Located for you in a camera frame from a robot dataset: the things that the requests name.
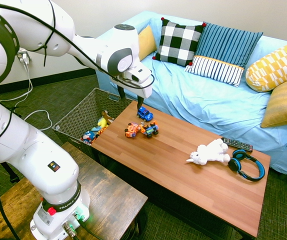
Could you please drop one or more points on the yellow plush toy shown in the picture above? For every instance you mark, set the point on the yellow plush toy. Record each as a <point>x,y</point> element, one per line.
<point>102,122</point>

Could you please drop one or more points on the black white checkered pillow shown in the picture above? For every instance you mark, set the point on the black white checkered pillow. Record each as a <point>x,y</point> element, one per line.
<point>178,41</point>

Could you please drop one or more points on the wall power outlet with chargers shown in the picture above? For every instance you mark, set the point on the wall power outlet with chargers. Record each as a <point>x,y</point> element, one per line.
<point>23,56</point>

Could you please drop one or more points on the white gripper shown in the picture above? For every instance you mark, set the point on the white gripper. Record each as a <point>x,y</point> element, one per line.
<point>141,86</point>

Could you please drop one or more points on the black remote control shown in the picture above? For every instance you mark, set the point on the black remote control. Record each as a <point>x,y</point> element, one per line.
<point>237,144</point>

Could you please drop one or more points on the reddish wooden coffee table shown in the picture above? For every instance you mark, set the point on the reddish wooden coffee table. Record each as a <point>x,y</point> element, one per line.
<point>183,175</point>

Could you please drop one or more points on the yellow white patterned bolster pillow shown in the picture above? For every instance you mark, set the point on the yellow white patterned bolster pillow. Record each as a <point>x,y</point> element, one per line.
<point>273,67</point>

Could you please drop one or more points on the white stuffed unicorn toy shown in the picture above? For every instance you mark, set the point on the white stuffed unicorn toy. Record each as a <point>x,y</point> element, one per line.
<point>211,152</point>

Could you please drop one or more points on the dark rustic wooden stand table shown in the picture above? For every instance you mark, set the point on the dark rustic wooden stand table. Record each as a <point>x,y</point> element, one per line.
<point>113,200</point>

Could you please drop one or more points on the orange and blue toy truck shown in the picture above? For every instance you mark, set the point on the orange and blue toy truck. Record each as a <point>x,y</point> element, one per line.
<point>150,128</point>

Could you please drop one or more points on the brown monkey plush toy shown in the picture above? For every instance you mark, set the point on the brown monkey plush toy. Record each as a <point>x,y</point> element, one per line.
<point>106,115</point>

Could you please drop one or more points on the dark woven wicker basket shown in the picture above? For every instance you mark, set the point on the dark woven wicker basket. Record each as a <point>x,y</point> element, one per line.
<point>83,112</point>

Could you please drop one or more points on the Captain America plush toy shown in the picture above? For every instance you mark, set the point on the Captain America plush toy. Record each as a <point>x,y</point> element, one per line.
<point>88,137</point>

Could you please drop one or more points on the blue striped pillow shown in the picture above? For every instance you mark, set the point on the blue striped pillow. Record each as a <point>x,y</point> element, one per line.
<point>223,52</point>

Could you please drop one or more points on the black tripod leg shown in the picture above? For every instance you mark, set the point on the black tripod leg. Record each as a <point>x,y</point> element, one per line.
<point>9,172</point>

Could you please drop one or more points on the small plain yellow pillow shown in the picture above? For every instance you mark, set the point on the small plain yellow pillow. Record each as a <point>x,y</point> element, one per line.
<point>146,43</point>

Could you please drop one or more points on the blue toy car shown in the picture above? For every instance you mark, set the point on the blue toy car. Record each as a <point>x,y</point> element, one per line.
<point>144,113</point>

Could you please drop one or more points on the yellow textured pillow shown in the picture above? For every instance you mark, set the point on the yellow textured pillow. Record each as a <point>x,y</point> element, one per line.
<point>286,102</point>

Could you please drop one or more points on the light blue covered sofa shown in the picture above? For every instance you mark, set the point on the light blue covered sofa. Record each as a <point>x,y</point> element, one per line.
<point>196,100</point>

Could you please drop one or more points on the orange patterned plush toy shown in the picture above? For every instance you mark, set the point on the orange patterned plush toy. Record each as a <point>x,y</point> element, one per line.
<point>102,131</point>

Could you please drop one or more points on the black and blue headphones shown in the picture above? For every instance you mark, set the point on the black and blue headphones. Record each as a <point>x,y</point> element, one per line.
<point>238,156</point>

